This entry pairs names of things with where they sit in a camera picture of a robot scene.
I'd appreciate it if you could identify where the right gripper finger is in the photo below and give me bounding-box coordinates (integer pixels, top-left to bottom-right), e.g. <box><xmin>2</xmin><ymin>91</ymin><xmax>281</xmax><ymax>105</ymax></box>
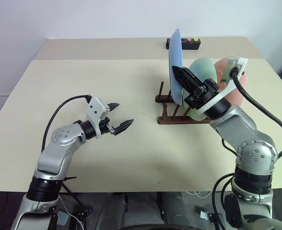
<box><xmin>171</xmin><ymin>66</ymin><xmax>205</xmax><ymax>96</ymax></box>

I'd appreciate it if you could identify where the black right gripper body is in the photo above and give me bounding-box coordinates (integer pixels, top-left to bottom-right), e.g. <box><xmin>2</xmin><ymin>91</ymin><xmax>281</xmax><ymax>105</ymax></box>
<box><xmin>184</xmin><ymin>78</ymin><xmax>220</xmax><ymax>111</ymax></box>

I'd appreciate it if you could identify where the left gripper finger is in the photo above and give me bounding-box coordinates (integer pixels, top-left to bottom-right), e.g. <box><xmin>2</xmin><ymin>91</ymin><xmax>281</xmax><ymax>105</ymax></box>
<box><xmin>113</xmin><ymin>118</ymin><xmax>135</xmax><ymax>137</ymax></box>
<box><xmin>107</xmin><ymin>102</ymin><xmax>120</xmax><ymax>113</ymax></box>

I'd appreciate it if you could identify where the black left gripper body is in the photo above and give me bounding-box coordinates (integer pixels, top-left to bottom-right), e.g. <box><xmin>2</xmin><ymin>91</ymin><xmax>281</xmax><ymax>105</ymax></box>
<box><xmin>99</xmin><ymin>117</ymin><xmax>116</xmax><ymax>135</ymax></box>

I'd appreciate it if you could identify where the green plastic plate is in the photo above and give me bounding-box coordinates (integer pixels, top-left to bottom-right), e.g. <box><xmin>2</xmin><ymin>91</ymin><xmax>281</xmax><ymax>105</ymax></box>
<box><xmin>183</xmin><ymin>57</ymin><xmax>218</xmax><ymax>122</ymax></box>

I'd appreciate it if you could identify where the blue plastic plate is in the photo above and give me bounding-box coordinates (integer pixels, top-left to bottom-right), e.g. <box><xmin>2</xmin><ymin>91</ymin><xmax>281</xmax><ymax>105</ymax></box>
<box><xmin>167</xmin><ymin>28</ymin><xmax>184</xmax><ymax>106</ymax></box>

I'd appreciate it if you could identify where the pink plastic plate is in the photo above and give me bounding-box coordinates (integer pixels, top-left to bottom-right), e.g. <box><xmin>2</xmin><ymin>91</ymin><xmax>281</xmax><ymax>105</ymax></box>
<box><xmin>214</xmin><ymin>57</ymin><xmax>247</xmax><ymax>106</ymax></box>

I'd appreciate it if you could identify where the dark wooden dish rack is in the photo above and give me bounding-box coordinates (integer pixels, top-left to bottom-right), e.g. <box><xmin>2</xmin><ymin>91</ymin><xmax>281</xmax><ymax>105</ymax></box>
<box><xmin>154</xmin><ymin>80</ymin><xmax>211</xmax><ymax>126</ymax></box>

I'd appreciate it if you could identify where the black button box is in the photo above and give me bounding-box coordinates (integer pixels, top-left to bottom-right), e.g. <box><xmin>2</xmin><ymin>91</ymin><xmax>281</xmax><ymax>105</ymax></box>
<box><xmin>166</xmin><ymin>37</ymin><xmax>201</xmax><ymax>50</ymax></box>

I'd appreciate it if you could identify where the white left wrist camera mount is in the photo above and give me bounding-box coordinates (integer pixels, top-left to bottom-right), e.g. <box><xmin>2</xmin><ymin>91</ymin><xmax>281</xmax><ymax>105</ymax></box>
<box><xmin>86</xmin><ymin>96</ymin><xmax>110</xmax><ymax>139</ymax></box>

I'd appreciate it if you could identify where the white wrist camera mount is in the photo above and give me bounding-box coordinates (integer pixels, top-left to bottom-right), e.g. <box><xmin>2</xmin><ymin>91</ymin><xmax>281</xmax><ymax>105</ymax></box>
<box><xmin>86</xmin><ymin>96</ymin><xmax>110</xmax><ymax>139</ymax></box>
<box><xmin>195</xmin><ymin>56</ymin><xmax>249</xmax><ymax>115</ymax></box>

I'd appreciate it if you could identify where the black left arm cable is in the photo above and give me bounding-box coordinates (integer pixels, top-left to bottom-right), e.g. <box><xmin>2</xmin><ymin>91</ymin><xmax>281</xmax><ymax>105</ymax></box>
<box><xmin>42</xmin><ymin>95</ymin><xmax>92</xmax><ymax>150</ymax></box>

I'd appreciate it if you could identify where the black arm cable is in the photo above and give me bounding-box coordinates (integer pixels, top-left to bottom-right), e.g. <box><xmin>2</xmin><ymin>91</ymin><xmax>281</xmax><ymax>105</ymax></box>
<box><xmin>42</xmin><ymin>95</ymin><xmax>92</xmax><ymax>150</ymax></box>
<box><xmin>230</xmin><ymin>67</ymin><xmax>282</xmax><ymax>158</ymax></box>

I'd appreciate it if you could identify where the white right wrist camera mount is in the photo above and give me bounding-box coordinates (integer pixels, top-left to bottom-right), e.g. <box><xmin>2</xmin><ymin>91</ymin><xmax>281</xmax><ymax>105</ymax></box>
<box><xmin>195</xmin><ymin>56</ymin><xmax>249</xmax><ymax>115</ymax></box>

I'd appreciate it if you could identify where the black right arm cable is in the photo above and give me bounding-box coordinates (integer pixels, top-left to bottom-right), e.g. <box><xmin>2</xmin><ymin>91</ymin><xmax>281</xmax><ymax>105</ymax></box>
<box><xmin>230</xmin><ymin>67</ymin><xmax>282</xmax><ymax>158</ymax></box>

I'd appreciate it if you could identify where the thin black cable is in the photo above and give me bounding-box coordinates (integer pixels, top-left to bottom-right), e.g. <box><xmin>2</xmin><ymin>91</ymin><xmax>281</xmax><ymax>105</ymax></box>
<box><xmin>62</xmin><ymin>183</ymin><xmax>84</xmax><ymax>209</ymax></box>
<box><xmin>211</xmin><ymin>173</ymin><xmax>235</xmax><ymax>230</ymax></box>

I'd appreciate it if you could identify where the white cable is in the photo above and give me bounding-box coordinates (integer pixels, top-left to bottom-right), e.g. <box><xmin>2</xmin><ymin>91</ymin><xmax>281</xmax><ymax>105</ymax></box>
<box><xmin>186</xmin><ymin>190</ymin><xmax>214</xmax><ymax>199</ymax></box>

